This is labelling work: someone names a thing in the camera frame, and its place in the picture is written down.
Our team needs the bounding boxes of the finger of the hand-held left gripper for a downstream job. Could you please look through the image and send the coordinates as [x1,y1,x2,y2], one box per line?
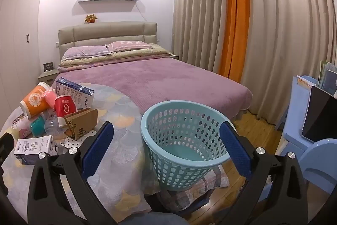
[0,133,14,161]

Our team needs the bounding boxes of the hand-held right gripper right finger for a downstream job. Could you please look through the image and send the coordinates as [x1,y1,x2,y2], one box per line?
[219,121,308,225]

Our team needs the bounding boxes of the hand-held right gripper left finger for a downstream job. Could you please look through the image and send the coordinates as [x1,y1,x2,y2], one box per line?
[28,121,118,225]

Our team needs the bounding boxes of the teal plastic basket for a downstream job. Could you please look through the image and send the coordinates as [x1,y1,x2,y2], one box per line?
[140,100,235,192]

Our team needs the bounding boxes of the white polka dot paper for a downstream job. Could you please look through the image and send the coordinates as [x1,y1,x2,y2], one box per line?
[60,133,91,149]

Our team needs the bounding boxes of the blue and white carton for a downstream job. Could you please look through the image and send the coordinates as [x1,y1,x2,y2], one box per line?
[14,135,60,165]
[56,77,95,109]

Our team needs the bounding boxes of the brown cardboard packet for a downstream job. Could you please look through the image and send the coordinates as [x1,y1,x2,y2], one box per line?
[64,108,98,140]

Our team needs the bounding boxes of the teal plastic cup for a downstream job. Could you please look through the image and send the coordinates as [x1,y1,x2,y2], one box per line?
[29,117,46,136]

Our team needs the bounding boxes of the plaid seat cushion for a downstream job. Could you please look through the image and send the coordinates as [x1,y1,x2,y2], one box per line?
[158,167,231,211]

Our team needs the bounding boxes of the orange plush toy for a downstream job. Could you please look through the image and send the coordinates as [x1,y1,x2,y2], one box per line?
[54,95,77,127]

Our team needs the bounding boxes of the large orange paper cup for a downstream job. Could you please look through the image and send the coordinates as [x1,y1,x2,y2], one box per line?
[20,83,53,120]

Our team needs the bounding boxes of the pink plastic bag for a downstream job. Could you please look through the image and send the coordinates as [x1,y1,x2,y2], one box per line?
[43,90,58,107]

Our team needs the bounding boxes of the light blue chair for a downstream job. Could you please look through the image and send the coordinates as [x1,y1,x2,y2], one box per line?
[275,75,320,152]

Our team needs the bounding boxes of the light blue plastic stool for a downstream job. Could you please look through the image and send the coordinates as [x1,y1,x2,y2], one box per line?
[279,138,337,189]

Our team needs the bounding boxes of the folded beige quilt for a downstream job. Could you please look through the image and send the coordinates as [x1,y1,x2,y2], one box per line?
[58,47,174,73]

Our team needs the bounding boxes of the black tablet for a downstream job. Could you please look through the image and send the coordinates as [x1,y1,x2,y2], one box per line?
[301,85,337,143]

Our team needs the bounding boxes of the purple bed blanket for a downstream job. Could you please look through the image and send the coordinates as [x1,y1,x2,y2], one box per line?
[51,58,253,120]

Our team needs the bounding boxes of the purple pillow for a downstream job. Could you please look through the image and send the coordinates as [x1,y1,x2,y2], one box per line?
[61,45,112,61]

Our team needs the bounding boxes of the pink pillow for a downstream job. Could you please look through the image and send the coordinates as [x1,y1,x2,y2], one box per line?
[105,40,154,53]

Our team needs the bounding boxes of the bed with beige headboard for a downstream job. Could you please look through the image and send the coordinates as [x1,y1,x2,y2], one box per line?
[51,21,253,120]

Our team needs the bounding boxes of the white wardrobe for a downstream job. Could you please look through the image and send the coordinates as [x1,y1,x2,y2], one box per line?
[0,0,45,120]

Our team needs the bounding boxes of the stack of upright books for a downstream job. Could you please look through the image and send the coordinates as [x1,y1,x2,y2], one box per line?
[317,60,337,97]

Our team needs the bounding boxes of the orange curtain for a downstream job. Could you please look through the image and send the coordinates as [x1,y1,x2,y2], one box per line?
[217,0,250,83]

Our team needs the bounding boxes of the beige curtain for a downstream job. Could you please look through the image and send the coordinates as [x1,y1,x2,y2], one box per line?
[240,0,337,127]
[171,0,229,75]

